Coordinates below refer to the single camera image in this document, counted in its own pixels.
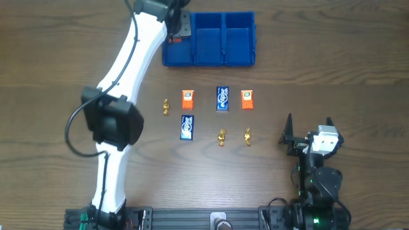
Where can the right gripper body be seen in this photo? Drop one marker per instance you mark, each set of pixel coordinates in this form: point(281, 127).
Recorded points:
point(297, 146)

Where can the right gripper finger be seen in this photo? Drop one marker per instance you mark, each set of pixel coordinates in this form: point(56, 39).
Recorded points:
point(329, 121)
point(288, 132)

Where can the gold candy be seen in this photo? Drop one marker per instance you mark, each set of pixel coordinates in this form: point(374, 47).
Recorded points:
point(165, 107)
point(221, 136)
point(247, 136)

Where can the orange candy box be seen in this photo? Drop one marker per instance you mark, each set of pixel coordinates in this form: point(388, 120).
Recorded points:
point(176, 40)
point(247, 100)
point(188, 100)

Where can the blue candy pack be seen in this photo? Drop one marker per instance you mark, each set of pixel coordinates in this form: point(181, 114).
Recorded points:
point(222, 98)
point(187, 127)

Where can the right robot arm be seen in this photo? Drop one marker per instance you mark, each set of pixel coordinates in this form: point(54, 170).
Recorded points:
point(326, 182)

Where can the blue tray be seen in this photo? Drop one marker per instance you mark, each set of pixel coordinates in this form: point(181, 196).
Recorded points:
point(207, 48)

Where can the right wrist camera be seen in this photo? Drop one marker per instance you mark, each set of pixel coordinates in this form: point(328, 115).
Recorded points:
point(325, 140)

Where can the mounting rail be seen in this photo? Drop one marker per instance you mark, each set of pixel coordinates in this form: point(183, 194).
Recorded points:
point(185, 218)

